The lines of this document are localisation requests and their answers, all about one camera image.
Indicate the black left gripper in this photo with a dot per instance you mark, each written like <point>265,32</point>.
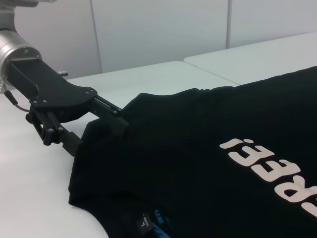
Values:
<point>49,81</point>

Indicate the black shirt with white print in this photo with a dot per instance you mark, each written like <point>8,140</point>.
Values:
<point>173,161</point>

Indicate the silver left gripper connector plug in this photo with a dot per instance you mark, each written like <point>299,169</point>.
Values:
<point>63,73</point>

